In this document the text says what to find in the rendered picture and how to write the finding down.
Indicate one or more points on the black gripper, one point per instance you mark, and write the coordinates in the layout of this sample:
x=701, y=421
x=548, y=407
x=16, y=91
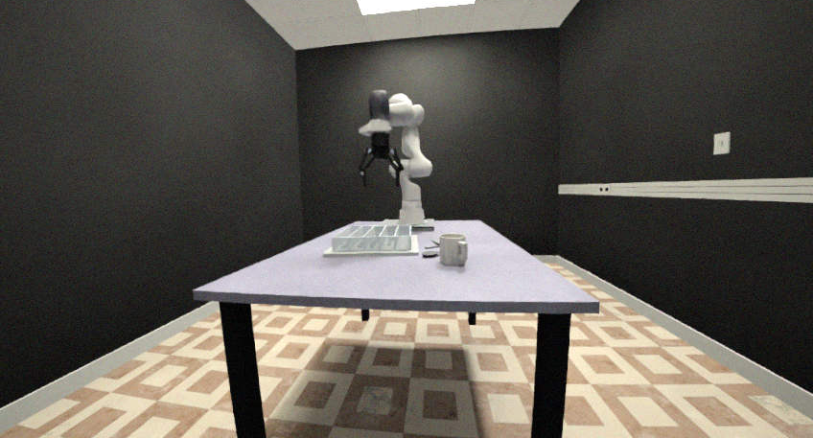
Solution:
x=380, y=150

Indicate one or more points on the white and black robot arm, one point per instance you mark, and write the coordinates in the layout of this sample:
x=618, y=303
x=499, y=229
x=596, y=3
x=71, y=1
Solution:
x=384, y=114

